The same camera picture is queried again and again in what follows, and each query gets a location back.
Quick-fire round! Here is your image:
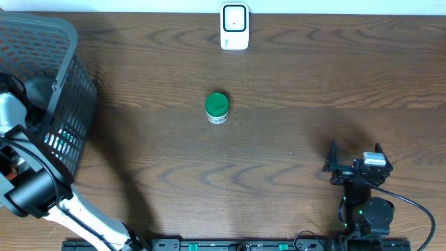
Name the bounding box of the green lid jar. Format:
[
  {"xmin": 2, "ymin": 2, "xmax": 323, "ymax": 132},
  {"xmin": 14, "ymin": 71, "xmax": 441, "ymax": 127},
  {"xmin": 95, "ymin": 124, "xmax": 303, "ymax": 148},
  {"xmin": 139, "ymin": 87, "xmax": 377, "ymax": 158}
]
[{"xmin": 205, "ymin": 92, "xmax": 229, "ymax": 125}]

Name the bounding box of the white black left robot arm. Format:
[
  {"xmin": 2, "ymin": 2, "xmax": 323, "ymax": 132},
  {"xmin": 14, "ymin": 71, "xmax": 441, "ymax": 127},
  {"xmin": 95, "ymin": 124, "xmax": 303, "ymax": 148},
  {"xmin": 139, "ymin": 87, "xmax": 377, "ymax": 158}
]
[{"xmin": 1, "ymin": 73, "xmax": 152, "ymax": 250}]

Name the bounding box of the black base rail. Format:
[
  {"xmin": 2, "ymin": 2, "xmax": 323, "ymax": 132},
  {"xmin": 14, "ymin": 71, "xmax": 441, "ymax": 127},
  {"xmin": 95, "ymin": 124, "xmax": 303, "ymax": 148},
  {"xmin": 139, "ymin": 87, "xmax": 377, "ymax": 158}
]
[{"xmin": 62, "ymin": 238, "xmax": 412, "ymax": 251}]

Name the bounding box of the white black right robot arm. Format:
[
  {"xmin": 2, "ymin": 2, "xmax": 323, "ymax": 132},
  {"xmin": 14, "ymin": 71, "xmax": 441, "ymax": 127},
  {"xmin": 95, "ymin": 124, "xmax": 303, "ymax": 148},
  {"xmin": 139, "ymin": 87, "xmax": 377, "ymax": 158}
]
[{"xmin": 322, "ymin": 142, "xmax": 394, "ymax": 250}]

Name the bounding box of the grey plastic mesh basket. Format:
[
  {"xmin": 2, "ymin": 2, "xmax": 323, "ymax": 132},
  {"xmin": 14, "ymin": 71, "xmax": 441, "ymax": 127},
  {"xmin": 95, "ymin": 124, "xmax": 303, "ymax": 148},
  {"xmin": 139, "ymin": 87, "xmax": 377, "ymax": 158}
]
[{"xmin": 1, "ymin": 12, "xmax": 98, "ymax": 174}]

